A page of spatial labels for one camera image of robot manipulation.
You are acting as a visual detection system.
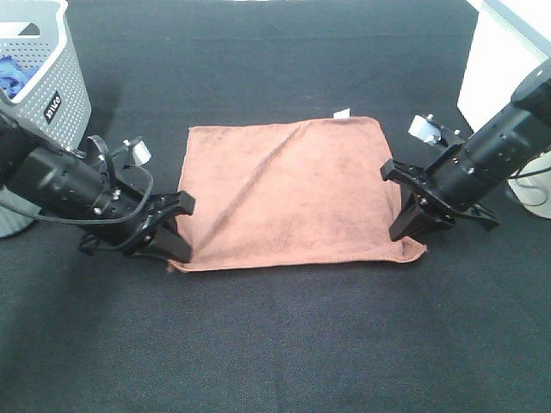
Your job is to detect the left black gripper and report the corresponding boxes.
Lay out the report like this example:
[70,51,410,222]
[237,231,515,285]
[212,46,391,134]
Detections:
[78,166,195,263]

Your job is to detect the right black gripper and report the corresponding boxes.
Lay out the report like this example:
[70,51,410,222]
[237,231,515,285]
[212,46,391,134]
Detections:
[380,158,501,243]

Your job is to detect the brown microfiber towel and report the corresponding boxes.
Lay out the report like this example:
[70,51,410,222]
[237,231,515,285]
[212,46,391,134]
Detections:
[170,116,426,273]

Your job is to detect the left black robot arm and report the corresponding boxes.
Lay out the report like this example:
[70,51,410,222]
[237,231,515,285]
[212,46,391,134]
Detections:
[1,114,195,262]

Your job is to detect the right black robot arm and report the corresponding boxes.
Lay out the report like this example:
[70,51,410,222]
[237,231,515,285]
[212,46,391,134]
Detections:
[381,61,550,241]

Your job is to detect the black table cloth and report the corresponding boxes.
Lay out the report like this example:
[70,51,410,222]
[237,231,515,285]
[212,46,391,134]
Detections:
[1,1,550,412]

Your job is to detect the grey perforated laundry basket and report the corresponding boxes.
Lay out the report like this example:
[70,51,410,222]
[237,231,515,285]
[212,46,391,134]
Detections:
[1,1,91,237]

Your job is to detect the white plastic basket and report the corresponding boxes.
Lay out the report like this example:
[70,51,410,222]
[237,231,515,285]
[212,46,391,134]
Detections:
[456,0,551,219]

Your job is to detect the blue cloth in basket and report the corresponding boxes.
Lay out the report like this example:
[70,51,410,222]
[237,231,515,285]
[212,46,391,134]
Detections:
[1,56,37,99]

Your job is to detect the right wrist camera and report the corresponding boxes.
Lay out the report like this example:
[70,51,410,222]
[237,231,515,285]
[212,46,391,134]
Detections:
[408,114,447,146]

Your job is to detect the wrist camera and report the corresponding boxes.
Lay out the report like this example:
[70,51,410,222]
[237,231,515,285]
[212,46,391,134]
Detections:
[123,136,152,166]
[408,114,447,146]

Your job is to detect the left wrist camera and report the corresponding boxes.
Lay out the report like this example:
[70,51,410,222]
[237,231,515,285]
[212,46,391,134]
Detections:
[123,136,152,166]

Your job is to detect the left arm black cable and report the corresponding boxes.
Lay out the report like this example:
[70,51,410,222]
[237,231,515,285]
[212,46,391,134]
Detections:
[0,110,155,225]

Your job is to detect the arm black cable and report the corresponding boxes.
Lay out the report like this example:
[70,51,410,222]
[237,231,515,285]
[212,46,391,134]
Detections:
[505,148,551,208]
[0,110,155,225]

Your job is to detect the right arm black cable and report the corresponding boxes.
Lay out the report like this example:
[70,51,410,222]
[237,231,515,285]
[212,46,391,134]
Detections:
[505,148,551,208]

